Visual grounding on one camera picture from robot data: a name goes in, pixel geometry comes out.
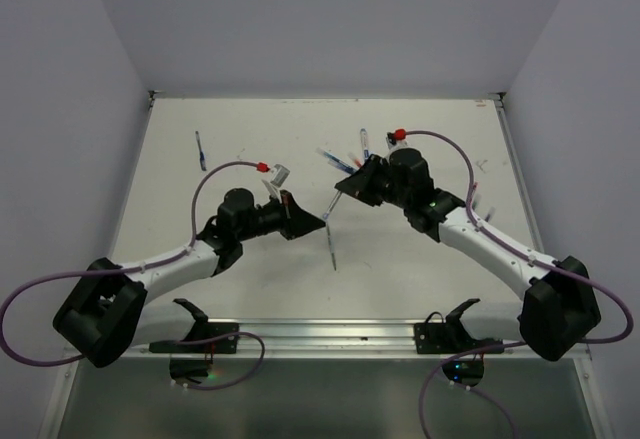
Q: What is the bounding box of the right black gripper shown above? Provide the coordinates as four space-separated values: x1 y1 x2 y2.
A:
339 151 413 207

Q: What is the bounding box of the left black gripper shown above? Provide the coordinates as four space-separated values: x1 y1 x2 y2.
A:
236 189 323 241

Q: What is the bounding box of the clear pen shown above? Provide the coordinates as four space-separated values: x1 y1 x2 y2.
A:
322 191 342 222

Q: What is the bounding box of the grey pen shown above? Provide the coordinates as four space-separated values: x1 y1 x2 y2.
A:
326 222 337 272

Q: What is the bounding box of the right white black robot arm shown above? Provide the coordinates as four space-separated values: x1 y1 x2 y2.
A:
335 148 601 361

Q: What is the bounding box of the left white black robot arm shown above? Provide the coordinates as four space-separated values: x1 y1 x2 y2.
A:
52 188 325 368

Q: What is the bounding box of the red pen in pile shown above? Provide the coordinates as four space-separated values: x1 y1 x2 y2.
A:
348 153 363 168

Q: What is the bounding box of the blue pen leftmost pile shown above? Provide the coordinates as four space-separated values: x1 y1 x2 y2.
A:
316 148 358 175

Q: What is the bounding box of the blue capped pen upright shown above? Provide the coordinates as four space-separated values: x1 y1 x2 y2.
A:
359 128 371 162

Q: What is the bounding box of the red pen cap right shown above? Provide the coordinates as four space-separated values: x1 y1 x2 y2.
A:
468 182 481 210

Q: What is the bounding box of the blue pen cap right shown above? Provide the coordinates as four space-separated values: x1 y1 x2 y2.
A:
484 207 496 222

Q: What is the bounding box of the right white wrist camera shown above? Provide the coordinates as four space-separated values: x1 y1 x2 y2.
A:
385 130 408 158

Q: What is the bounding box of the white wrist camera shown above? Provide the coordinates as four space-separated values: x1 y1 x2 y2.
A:
385 130 408 158
262 164 290 200

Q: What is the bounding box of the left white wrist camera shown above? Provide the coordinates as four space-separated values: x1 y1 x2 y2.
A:
262 164 290 200

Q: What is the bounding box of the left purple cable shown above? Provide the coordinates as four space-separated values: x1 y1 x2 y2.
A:
0 159 266 391

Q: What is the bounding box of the purple cable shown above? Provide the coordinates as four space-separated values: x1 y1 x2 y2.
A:
418 128 632 439
0 159 266 391

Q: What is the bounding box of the aluminium mounting rail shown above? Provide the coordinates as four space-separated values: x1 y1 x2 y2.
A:
63 316 591 359

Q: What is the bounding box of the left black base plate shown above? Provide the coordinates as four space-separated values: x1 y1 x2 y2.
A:
130 298 240 354

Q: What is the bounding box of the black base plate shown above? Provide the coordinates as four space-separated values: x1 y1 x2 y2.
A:
413 298 505 354
130 298 240 354

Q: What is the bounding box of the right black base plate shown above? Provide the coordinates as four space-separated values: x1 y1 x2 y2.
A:
413 298 505 354

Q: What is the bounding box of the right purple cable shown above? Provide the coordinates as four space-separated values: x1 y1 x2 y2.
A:
418 128 632 439

